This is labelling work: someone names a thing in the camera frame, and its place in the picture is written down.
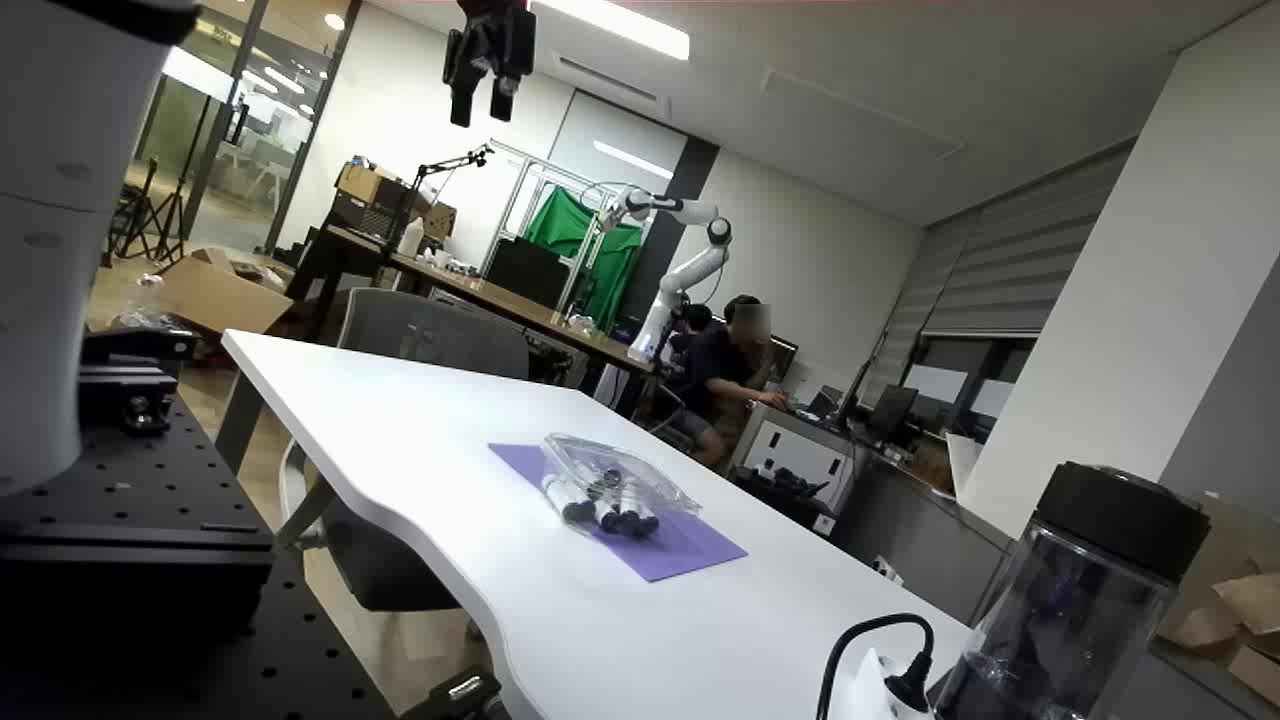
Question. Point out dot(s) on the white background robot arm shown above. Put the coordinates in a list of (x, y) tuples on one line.
[(683, 273)]

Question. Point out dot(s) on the white power strip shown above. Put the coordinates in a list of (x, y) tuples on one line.
[(875, 682)]

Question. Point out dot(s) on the grey desk partition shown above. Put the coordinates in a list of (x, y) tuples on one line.
[(921, 533)]

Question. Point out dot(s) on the grey window blinds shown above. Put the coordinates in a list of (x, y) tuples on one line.
[(1027, 252)]

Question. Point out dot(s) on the clear plastic container base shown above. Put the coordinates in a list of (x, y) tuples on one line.
[(626, 513)]

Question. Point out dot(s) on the ceiling light panel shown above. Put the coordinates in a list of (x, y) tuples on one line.
[(623, 26)]

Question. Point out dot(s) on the black clamp device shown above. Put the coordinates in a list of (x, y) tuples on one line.
[(126, 375)]

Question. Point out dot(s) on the green curtain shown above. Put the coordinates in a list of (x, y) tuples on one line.
[(582, 246)]

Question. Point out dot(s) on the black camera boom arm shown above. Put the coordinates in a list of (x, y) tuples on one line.
[(453, 162)]

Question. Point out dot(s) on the stacked cardboard boxes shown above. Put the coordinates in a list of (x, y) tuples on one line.
[(386, 203)]

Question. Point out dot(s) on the black computer monitor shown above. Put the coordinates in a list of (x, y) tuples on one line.
[(526, 273)]

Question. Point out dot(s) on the white and black container contents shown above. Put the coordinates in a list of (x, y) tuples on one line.
[(605, 513)]

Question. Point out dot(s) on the clear tumbler with black lid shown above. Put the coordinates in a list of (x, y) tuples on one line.
[(1067, 601)]

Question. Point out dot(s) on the black perforated breadboard table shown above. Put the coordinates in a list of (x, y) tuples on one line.
[(144, 533)]

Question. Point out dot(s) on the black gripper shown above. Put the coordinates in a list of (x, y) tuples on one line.
[(500, 35)]

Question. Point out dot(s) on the seated person in black shirt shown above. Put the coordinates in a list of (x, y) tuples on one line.
[(722, 364)]

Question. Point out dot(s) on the long wooden desk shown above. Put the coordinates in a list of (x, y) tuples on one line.
[(464, 284)]

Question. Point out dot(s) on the flattened cardboard pieces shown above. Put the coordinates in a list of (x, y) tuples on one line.
[(1232, 626)]

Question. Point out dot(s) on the purple mat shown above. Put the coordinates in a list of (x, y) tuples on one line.
[(683, 547)]

